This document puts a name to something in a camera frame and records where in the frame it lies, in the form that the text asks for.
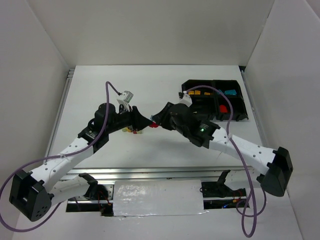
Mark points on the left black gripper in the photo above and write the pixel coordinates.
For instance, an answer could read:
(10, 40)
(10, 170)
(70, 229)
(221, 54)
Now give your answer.
(134, 117)

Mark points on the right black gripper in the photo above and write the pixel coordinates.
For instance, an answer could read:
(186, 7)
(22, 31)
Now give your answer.
(166, 116)

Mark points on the red half-round lego brick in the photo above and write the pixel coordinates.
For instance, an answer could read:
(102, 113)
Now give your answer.
(153, 125)

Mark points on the red rounded lego brick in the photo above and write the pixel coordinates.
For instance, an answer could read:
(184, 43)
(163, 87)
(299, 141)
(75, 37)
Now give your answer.
(223, 109)

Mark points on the teal and green lego brick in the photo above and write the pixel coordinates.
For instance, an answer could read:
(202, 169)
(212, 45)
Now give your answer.
(231, 92)

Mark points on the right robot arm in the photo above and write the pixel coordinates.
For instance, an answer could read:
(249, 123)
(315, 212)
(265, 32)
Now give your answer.
(273, 165)

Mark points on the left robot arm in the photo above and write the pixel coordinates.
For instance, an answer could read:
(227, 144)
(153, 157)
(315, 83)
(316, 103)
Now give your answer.
(34, 192)

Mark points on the black four-compartment bin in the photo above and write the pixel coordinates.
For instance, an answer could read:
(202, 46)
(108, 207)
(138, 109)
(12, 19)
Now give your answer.
(206, 107)

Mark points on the white foil tape panel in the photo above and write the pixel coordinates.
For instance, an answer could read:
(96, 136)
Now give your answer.
(157, 198)

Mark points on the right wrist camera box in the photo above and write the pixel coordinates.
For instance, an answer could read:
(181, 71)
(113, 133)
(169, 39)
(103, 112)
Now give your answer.
(184, 98)

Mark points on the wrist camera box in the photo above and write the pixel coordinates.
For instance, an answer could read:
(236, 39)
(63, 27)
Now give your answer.
(124, 99)
(184, 98)

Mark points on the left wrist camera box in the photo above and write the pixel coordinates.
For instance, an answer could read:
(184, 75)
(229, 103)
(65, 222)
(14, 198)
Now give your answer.
(124, 99)

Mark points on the aluminium rail frame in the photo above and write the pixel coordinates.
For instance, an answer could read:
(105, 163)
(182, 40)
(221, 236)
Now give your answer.
(167, 173)

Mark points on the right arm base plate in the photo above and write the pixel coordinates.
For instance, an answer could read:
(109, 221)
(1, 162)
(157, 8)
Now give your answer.
(219, 196)

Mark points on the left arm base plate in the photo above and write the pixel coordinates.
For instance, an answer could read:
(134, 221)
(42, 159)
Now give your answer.
(101, 202)

